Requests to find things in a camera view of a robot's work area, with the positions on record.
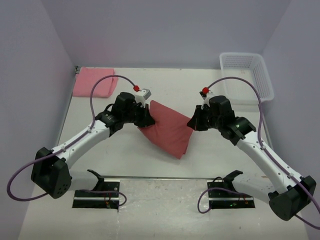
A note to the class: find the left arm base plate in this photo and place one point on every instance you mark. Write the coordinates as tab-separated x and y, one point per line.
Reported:
107	197

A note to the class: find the white plastic basket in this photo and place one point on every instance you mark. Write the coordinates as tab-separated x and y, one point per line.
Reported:
250	67

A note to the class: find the red t shirt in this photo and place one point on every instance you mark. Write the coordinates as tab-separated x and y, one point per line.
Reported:
170	132

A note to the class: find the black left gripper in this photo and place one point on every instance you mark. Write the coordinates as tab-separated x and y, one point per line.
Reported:
145	116

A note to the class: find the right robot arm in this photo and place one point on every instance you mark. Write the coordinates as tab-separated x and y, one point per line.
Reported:
285	190

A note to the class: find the folded pink t shirt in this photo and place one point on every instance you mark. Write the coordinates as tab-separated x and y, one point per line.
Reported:
88	77

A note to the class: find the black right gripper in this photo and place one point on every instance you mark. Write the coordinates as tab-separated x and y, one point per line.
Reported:
197	120

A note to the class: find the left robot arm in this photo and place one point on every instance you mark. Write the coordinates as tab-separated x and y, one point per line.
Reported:
52	168

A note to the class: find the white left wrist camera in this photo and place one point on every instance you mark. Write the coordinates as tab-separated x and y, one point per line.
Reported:
141	94

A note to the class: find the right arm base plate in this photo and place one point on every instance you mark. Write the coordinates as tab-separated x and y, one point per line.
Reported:
222	200

